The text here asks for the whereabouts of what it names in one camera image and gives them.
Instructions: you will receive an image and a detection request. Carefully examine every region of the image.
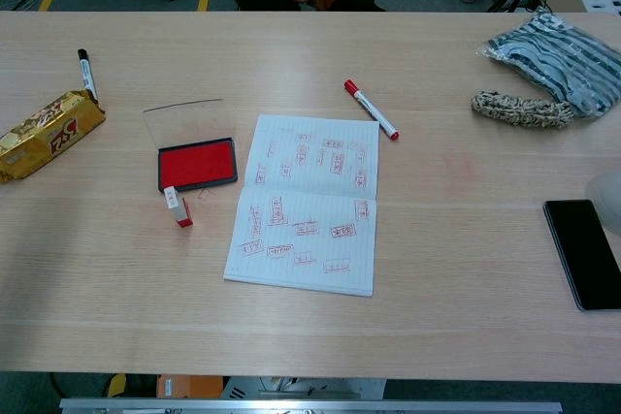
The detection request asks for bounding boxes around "black smartphone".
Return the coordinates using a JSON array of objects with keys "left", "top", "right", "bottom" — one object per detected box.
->
[{"left": 541, "top": 199, "right": 621, "bottom": 312}]

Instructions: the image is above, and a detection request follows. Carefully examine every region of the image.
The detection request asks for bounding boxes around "red white marker pen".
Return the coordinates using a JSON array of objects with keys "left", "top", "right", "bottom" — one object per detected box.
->
[{"left": 343, "top": 79, "right": 401, "bottom": 142}]

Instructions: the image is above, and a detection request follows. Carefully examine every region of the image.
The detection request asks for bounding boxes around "small white red stamp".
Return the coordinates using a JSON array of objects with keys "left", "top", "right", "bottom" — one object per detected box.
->
[{"left": 163, "top": 185, "right": 194, "bottom": 229}]

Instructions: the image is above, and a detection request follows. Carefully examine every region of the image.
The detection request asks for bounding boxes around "orange box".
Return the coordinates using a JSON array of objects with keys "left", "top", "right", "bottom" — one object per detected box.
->
[{"left": 155, "top": 373, "right": 225, "bottom": 400}]

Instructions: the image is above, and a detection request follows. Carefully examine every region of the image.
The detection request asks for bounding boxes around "aluminium rail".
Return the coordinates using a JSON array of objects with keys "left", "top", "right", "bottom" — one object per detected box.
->
[{"left": 58, "top": 398, "right": 564, "bottom": 414}]

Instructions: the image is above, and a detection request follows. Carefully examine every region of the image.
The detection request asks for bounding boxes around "open lined stamped notebook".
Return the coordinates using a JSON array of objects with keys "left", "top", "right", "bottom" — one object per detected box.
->
[{"left": 222, "top": 113, "right": 380, "bottom": 298}]

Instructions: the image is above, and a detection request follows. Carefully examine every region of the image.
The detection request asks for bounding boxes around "gold snack package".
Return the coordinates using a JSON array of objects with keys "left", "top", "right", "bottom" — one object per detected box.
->
[{"left": 0, "top": 89, "right": 107, "bottom": 185}]

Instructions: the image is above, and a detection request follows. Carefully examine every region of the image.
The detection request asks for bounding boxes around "red ink pad clear lid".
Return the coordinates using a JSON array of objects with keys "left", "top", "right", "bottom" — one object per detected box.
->
[{"left": 143, "top": 98, "right": 239, "bottom": 194}]

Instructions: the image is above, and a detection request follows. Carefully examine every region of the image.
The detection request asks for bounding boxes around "striped cloth in plastic bag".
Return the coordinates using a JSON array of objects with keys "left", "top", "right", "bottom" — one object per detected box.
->
[{"left": 474, "top": 7, "right": 621, "bottom": 119}]

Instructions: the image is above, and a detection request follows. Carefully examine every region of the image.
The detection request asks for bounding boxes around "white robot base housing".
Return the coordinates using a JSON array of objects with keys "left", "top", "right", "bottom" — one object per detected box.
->
[{"left": 221, "top": 375, "right": 387, "bottom": 400}]

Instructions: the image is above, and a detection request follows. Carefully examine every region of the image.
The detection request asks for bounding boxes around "black white marker pen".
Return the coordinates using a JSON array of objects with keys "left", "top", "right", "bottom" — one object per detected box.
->
[{"left": 77, "top": 48, "right": 100, "bottom": 101}]

